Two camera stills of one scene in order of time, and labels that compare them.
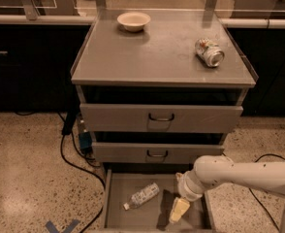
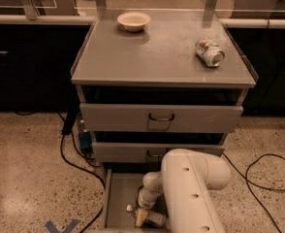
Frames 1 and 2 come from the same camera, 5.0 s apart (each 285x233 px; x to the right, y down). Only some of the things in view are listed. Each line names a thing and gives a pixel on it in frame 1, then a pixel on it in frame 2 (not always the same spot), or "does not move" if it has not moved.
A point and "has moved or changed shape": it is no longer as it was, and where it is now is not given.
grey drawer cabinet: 158,88 does not move
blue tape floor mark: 68,229 does not move
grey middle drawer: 153,152 does not move
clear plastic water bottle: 140,197 has moved or changed shape
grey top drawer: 116,117 does not move
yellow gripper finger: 179,208 -> 142,216
